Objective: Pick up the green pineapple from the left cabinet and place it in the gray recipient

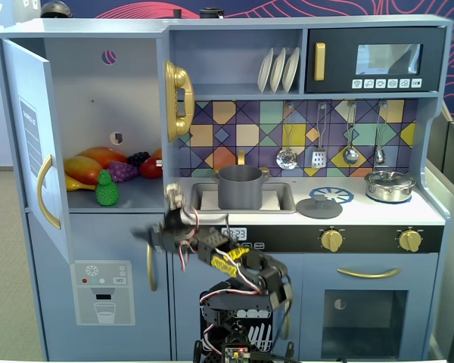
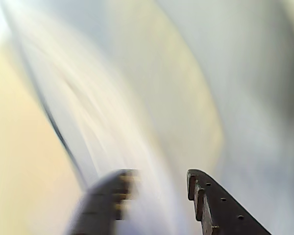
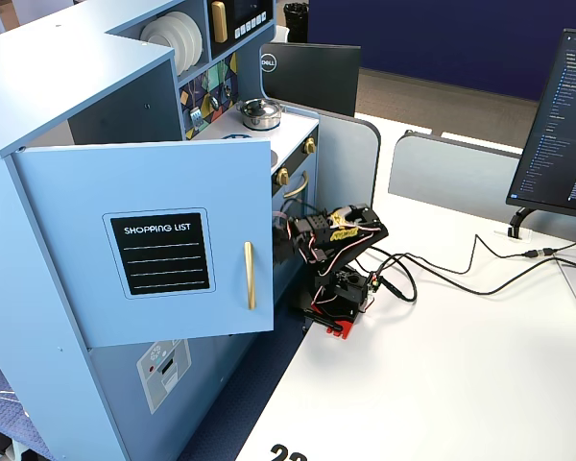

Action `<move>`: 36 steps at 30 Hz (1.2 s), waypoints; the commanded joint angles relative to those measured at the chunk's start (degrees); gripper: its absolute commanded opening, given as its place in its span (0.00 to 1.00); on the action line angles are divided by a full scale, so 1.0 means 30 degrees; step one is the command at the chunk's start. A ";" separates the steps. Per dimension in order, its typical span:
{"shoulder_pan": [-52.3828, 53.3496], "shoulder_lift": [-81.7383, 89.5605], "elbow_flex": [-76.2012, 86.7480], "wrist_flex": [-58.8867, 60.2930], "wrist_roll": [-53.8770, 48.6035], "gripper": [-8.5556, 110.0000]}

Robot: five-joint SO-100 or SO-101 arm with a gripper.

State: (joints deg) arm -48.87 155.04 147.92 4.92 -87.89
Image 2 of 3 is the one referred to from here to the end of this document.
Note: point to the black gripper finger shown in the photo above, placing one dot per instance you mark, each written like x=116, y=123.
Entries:
x=223, y=213
x=100, y=203

